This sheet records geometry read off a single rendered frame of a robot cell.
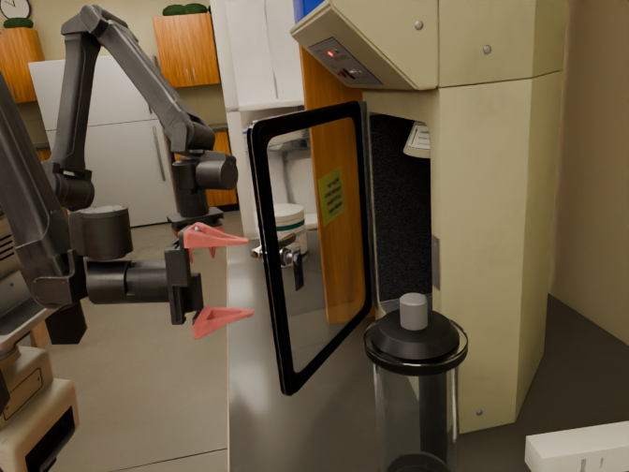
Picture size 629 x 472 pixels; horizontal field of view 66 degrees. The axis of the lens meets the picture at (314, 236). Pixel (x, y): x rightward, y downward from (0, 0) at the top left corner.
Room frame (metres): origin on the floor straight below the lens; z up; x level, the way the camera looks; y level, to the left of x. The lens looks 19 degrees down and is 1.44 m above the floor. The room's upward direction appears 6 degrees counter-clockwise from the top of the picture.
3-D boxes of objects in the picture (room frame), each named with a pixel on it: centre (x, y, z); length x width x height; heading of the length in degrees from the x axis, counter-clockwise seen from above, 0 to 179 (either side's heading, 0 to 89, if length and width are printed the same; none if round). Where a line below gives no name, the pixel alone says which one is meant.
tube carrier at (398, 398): (0.45, -0.10, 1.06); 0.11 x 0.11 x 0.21
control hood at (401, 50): (0.69, -0.07, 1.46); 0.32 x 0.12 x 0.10; 8
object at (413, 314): (0.45, -0.10, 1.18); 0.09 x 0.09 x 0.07
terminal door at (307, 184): (0.72, -0.01, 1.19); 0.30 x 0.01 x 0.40; 148
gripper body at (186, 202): (0.94, 0.24, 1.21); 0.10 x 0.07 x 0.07; 117
